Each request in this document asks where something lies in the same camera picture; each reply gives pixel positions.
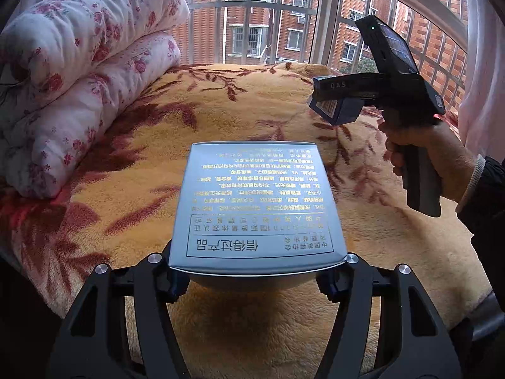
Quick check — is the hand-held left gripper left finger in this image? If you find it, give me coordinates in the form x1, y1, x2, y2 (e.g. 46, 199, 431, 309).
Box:
49, 241, 190, 379

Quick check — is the tan plush blanket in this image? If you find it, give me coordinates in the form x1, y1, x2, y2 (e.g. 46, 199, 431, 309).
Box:
0, 62, 494, 379

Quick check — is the silver grey box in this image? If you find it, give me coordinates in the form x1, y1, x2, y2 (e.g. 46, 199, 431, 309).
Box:
169, 141, 348, 277

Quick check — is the red brick building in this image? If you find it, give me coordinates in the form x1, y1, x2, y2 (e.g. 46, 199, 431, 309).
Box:
158, 0, 468, 107

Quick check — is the small blue box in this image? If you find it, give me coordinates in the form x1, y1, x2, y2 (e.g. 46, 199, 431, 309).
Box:
308, 94, 361, 127

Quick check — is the grey curved bar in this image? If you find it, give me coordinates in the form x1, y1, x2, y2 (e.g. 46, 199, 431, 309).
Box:
466, 288, 505, 336

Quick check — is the person's right hand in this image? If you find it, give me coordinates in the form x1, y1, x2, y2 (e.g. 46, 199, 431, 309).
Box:
378, 114, 480, 203

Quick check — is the white sheer curtain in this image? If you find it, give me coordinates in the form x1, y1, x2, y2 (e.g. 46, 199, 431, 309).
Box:
458, 0, 505, 162

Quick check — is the white window grille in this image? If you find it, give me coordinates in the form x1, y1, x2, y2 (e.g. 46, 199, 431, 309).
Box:
150, 0, 470, 111

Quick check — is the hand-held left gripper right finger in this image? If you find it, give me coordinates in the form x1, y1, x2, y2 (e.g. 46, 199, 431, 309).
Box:
310, 253, 462, 379

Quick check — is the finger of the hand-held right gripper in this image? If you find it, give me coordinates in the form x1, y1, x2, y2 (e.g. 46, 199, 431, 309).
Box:
312, 76, 332, 102

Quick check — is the folded floral quilt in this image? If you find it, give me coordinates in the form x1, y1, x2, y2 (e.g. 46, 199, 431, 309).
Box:
0, 0, 191, 200

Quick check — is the person's right forearm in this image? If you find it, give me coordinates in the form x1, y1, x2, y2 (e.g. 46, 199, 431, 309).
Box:
455, 154, 505, 297

